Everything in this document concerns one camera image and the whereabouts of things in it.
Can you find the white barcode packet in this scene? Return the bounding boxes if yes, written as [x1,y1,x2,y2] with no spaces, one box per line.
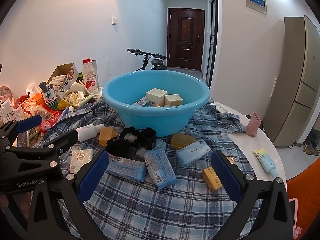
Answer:
[132,96,150,106]

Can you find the white tissue packet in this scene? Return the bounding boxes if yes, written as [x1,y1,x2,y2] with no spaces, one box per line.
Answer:
[69,149,93,174]

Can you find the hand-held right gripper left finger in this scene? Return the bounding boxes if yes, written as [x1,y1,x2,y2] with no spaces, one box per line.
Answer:
[26,149,110,240]

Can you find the brown entrance door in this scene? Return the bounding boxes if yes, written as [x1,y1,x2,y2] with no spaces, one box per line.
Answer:
[166,7,205,72]

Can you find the small white bottle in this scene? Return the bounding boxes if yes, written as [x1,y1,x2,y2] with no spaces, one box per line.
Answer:
[75,124,105,142]

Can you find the gold and blue cigarette pack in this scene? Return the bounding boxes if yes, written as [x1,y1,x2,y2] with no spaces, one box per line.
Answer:
[201,166,223,193]

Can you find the pale blue cream tube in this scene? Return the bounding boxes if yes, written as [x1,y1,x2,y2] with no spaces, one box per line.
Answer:
[253,148,278,177]

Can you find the crumpled tissue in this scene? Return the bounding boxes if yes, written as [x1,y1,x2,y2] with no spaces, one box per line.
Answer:
[64,90,87,105]

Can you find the black electric bicycle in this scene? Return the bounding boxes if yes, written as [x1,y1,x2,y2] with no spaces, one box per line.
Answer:
[127,48,167,72]

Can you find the blue wet wipes packet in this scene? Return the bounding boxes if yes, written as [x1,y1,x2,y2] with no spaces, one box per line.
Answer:
[106,156,148,182]
[144,147,177,190]

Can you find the pink cup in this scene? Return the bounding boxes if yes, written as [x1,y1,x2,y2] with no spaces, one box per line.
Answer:
[246,112,262,137]

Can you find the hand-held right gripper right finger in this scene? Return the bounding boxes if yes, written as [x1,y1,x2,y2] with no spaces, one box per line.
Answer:
[211,150,294,240]

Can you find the cream cardboard box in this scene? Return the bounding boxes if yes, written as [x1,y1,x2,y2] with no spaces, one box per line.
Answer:
[146,88,168,105]
[164,94,183,107]

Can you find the white milk bottle red cap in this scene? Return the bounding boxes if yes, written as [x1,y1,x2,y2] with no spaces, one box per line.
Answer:
[82,58,99,94]

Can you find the light blue tissue packet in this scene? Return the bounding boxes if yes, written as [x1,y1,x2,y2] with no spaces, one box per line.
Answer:
[176,140,213,167]

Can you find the blue plaid cloth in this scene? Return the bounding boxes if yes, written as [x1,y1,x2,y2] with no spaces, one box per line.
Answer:
[35,97,263,240]

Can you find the blue plastic basin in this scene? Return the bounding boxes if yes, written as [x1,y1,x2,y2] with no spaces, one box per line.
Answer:
[102,70,210,137]

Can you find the open cardboard box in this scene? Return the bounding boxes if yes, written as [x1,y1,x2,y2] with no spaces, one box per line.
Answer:
[46,63,80,100]

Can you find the cream cylindrical tin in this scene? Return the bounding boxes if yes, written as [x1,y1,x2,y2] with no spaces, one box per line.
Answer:
[91,59,100,90]

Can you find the black scrunchie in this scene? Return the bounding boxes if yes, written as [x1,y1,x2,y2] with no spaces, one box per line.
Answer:
[105,127,140,159]

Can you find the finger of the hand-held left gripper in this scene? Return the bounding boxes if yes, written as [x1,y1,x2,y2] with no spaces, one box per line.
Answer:
[0,115,43,153]
[40,129,85,156]

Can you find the makeup brushes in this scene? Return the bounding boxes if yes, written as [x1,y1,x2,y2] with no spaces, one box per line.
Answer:
[39,81,54,92]

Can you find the black framed glass door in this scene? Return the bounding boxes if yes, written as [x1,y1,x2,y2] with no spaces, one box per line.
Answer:
[206,0,219,85]

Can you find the amber soap box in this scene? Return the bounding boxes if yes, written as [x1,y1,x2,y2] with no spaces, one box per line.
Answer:
[98,127,115,146]
[170,133,195,148]

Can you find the orange chair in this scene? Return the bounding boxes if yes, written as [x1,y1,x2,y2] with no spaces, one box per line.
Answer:
[285,155,320,240]

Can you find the green label bottle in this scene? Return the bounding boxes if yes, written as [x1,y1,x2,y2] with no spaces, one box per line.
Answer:
[41,90,59,110]

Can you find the beige refrigerator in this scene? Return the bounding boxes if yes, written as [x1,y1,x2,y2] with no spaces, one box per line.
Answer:
[262,16,320,147]

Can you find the black square box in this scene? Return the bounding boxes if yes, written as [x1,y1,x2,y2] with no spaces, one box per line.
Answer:
[139,128,158,150]

